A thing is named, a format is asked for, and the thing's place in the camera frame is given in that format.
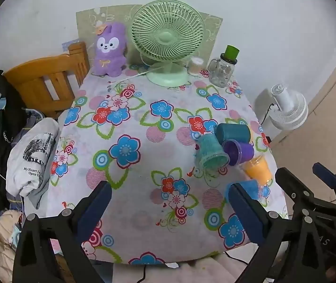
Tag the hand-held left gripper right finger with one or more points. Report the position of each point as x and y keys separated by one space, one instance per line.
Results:
x=244 y=209

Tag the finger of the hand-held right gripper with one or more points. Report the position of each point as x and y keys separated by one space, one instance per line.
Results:
x=324 y=172
x=286 y=180

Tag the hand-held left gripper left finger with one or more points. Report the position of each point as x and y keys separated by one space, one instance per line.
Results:
x=92 y=212

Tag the blue glitter cup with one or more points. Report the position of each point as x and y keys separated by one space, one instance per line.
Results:
x=252 y=190

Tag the orange glitter cup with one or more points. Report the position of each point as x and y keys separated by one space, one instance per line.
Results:
x=258 y=171

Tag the purple glitter cup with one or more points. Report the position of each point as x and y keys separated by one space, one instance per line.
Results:
x=241 y=153

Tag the light teal glitter cup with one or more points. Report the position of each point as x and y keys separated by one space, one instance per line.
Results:
x=210 y=151

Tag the dark teal glitter cup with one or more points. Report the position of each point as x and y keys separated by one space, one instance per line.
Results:
x=234 y=132

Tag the white floor fan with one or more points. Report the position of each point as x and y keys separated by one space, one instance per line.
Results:
x=292 y=112

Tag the floral tablecloth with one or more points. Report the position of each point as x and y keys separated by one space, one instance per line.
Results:
x=156 y=159

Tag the white printed shirt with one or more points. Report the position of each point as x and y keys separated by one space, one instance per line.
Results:
x=32 y=153

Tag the black jacket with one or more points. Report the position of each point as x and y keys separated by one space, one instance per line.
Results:
x=0 y=129

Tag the glass mug jar green lid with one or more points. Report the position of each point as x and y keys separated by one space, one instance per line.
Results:
x=222 y=70

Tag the small glass candle jar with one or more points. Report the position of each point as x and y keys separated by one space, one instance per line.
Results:
x=196 y=66

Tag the wooden chair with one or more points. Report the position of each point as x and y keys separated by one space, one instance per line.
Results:
x=38 y=76

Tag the purple plush rabbit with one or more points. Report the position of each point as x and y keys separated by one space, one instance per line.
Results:
x=109 y=59

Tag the green desk fan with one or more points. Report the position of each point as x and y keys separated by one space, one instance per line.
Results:
x=165 y=37

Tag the green patterned wall sheet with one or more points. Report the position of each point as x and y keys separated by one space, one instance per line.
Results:
x=88 y=26

